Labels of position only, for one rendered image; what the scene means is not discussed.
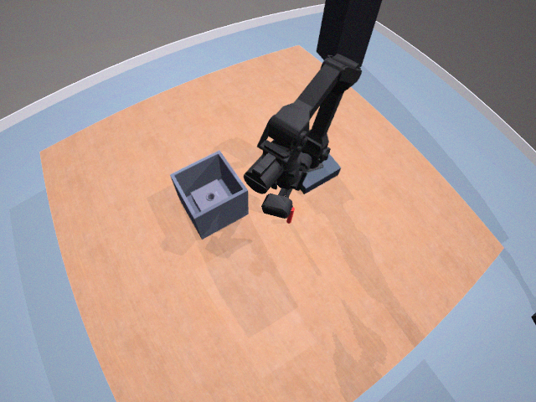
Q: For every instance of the red peg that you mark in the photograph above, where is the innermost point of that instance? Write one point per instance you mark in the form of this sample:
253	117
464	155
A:
289	219

